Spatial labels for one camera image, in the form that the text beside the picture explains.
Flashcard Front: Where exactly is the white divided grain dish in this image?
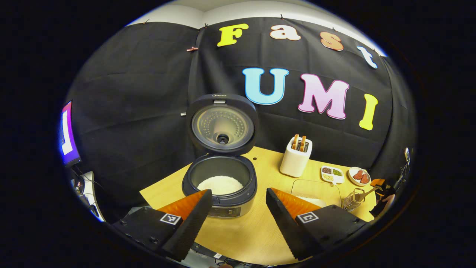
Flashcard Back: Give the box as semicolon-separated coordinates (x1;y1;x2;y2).
321;166;344;185

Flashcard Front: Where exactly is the clear plastic container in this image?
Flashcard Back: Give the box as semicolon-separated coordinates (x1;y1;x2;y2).
291;179;341;208

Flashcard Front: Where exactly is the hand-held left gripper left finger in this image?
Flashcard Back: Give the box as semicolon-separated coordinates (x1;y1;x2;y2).
112;189;213;262

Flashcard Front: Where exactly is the white toaster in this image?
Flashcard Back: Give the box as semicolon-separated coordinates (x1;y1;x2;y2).
280;135;313;178

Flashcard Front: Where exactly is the metal wire chopstick holder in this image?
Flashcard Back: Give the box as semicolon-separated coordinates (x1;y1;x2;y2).
342;188;366;212

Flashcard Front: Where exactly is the wooden spoon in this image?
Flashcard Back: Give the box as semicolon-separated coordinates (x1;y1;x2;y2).
353;185;380;201

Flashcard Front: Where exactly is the black backdrop cloth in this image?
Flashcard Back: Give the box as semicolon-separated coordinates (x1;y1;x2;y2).
65;17;417;209

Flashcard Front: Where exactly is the dark grey rice cooker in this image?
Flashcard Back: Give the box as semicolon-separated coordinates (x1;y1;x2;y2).
181;94;260;218

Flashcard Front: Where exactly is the white round plate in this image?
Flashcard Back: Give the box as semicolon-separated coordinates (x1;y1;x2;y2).
348;167;372;186

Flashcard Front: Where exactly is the purple lit monitor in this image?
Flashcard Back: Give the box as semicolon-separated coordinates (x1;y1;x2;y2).
59;100;81;167

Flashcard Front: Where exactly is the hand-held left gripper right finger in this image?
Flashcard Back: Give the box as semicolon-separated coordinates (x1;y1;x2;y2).
266;187;369;261

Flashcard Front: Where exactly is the black cable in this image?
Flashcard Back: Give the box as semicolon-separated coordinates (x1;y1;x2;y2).
71;167;104;220

